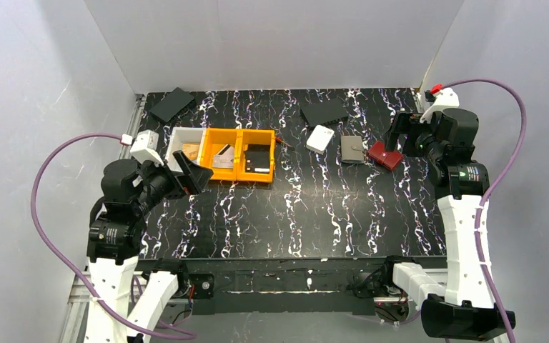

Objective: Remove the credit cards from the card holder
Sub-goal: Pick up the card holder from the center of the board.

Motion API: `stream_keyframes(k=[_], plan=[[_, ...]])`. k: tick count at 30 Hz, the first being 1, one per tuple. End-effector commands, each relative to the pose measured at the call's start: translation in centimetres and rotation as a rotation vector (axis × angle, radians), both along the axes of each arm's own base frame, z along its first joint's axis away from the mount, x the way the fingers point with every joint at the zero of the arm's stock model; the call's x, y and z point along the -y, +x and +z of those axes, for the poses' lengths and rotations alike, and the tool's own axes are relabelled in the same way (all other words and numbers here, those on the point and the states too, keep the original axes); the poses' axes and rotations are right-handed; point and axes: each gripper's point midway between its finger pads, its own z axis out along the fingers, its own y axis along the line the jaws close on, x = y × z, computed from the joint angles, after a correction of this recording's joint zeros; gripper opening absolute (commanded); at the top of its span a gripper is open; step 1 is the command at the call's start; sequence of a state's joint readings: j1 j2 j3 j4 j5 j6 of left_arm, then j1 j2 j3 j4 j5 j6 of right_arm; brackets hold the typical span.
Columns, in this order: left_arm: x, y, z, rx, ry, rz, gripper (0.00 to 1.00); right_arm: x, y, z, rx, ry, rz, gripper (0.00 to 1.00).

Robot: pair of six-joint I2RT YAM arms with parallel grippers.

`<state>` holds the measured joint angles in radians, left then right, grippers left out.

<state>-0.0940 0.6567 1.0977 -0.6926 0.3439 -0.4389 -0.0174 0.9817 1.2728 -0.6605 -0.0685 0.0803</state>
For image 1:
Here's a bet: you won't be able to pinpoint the grey card holder blue inside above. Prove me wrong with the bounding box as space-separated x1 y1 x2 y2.
340 135 365 164

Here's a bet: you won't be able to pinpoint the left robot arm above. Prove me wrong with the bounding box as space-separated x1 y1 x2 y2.
84 151 213 342

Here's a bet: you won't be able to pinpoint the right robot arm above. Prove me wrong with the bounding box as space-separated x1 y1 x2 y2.
379 108 515 342

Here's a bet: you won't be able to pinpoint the tan cards in white bin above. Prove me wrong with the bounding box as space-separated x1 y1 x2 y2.
182 142 201 163

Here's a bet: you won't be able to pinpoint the silver cards in orange bin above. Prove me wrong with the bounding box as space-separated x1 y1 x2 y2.
212 144 234 169

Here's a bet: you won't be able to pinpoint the red card holder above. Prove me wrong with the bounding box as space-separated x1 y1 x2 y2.
366 141 402 171

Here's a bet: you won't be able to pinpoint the black cards in orange bin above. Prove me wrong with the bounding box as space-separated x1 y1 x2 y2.
244 144 270 174

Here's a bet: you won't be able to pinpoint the black card case far centre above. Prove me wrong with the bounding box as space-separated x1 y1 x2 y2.
300 99 349 129

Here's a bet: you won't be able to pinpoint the black card case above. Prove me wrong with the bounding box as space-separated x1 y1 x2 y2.
300 99 349 129
148 87 196 124

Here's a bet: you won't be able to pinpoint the black card case far left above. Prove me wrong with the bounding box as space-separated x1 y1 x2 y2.
148 87 196 124

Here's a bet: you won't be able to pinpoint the white card holder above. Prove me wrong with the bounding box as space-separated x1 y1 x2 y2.
305 125 335 154

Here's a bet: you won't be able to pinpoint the orange double bin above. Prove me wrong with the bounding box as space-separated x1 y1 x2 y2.
202 128 277 184

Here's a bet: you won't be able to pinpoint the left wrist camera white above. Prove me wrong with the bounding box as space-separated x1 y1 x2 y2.
130 130 164 166

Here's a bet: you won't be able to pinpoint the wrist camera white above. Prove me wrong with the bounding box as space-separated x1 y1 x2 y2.
130 130 164 166
420 84 460 124

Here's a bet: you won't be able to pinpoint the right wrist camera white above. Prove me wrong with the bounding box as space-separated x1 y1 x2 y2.
420 84 460 124

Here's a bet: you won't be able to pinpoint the red handled small tool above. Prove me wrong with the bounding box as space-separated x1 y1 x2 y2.
275 136 295 150

